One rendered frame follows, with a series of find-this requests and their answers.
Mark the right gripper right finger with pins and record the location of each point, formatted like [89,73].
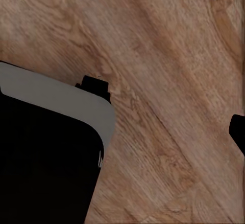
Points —
[237,131]

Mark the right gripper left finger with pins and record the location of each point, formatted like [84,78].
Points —
[12,132]

